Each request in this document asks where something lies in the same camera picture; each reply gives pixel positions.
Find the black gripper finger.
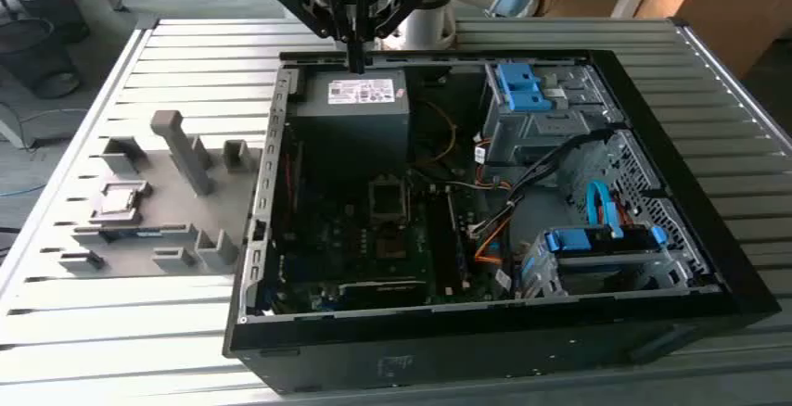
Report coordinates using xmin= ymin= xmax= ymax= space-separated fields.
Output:
xmin=275 ymin=0 xmax=359 ymax=73
xmin=356 ymin=0 xmax=426 ymax=73

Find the metal socket cover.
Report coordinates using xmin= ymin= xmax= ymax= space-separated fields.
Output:
xmin=365 ymin=173 xmax=414 ymax=222

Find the silver CPU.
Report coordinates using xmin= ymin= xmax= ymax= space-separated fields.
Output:
xmin=100 ymin=182 xmax=144 ymax=212

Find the CPU socket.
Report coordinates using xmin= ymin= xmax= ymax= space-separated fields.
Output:
xmin=373 ymin=221 xmax=411 ymax=262

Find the grey power supply unit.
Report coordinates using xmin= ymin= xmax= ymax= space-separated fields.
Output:
xmin=289 ymin=68 xmax=412 ymax=166

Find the metal disk bay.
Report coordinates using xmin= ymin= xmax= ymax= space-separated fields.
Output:
xmin=515 ymin=224 xmax=706 ymax=298
xmin=480 ymin=61 xmax=626 ymax=169

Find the black mesh waste bin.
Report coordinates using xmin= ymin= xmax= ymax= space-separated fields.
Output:
xmin=0 ymin=16 xmax=84 ymax=100

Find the grey parts rack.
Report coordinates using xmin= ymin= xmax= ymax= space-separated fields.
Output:
xmin=58 ymin=109 xmax=264 ymax=277

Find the green motherboard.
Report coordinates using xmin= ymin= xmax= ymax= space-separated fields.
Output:
xmin=268 ymin=164 xmax=514 ymax=314

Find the blue RAM stick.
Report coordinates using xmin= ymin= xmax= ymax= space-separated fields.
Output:
xmin=96 ymin=225 xmax=166 ymax=241

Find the hard disk in blue carrier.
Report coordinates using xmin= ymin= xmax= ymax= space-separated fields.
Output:
xmin=542 ymin=224 xmax=667 ymax=257

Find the black graphics card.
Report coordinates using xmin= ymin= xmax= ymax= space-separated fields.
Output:
xmin=336 ymin=277 xmax=430 ymax=311

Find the wooden cabinet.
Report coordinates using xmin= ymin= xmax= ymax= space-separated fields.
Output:
xmin=635 ymin=0 xmax=792 ymax=81

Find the black PC case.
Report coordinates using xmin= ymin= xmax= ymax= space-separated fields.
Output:
xmin=220 ymin=47 xmax=782 ymax=396

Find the blue disk carrier handle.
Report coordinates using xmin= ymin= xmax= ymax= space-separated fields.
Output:
xmin=506 ymin=90 xmax=554 ymax=113
xmin=496 ymin=62 xmax=542 ymax=95

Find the yellow wire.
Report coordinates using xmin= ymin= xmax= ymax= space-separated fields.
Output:
xmin=416 ymin=98 xmax=459 ymax=165

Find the black cable bundle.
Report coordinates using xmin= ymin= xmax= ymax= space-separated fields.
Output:
xmin=503 ymin=128 xmax=623 ymax=222

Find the orange wire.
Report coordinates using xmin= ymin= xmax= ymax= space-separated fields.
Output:
xmin=472 ymin=218 xmax=514 ymax=266

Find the blue flat wire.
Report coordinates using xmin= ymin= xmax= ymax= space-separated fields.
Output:
xmin=583 ymin=179 xmax=623 ymax=240

